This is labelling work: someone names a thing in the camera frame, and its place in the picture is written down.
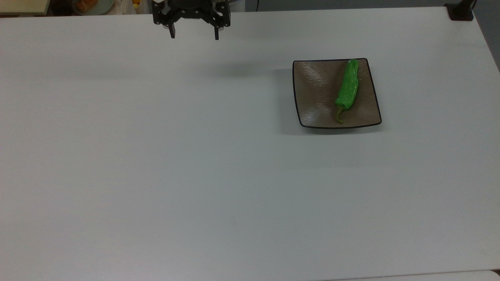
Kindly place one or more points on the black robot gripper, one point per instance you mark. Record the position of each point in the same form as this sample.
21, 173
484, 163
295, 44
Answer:
191, 11

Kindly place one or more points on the square brown ceramic plate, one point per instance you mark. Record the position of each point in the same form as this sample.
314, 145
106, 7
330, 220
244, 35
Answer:
316, 93

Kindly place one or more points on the pale bowl with orange contents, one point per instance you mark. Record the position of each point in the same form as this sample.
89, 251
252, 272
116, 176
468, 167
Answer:
92, 6

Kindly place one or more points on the beige wooden board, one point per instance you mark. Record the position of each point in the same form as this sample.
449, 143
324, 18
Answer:
23, 6

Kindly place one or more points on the black table clamp mount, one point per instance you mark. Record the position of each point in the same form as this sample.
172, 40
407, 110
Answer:
460, 11

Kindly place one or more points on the green chili pepper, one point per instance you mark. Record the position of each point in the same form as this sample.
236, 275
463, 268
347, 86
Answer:
348, 88

